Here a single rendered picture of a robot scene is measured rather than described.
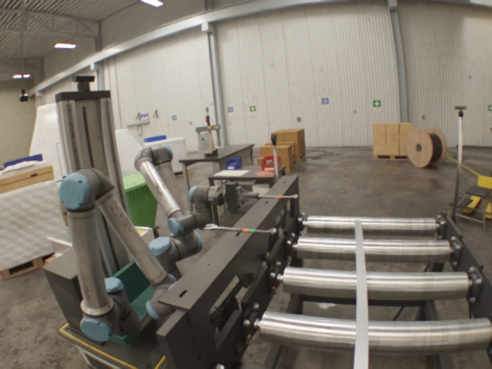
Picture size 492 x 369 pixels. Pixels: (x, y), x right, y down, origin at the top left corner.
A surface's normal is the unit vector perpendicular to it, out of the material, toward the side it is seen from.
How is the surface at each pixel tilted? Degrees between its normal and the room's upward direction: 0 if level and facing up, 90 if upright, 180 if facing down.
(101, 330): 95
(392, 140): 90
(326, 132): 90
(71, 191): 83
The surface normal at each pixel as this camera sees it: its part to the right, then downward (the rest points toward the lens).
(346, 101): -0.36, 0.27
